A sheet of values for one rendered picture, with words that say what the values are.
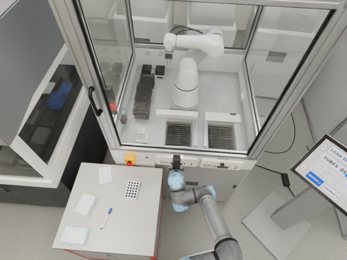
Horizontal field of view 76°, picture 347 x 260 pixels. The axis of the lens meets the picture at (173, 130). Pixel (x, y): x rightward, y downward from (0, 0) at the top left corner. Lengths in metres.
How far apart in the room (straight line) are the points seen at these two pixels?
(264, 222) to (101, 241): 1.55
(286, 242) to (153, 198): 1.42
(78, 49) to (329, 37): 0.93
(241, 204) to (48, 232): 1.90
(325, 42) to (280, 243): 1.90
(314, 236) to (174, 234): 1.34
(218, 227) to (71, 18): 0.96
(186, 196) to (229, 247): 0.34
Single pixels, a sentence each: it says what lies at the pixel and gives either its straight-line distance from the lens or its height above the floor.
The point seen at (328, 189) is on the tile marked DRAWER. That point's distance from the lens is 1.68.
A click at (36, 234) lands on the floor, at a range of 2.63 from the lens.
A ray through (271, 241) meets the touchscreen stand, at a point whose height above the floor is 0.03.
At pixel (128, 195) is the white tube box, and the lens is 1.61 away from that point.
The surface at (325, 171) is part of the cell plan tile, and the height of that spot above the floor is 1.06.
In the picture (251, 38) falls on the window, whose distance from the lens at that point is 0.93.
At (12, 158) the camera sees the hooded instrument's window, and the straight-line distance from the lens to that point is 1.50.
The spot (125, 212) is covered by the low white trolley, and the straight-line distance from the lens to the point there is 1.61.
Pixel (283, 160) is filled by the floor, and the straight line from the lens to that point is 2.92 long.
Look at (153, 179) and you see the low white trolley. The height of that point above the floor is 0.76.
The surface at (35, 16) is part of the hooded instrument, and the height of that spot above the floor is 1.67.
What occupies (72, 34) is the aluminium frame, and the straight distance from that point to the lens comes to 0.99.
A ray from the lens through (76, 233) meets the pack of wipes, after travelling 1.61.
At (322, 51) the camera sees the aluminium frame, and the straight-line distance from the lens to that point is 1.03.
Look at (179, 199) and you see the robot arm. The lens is 1.14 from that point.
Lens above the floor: 2.29
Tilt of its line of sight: 54 degrees down
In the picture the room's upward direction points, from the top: 2 degrees clockwise
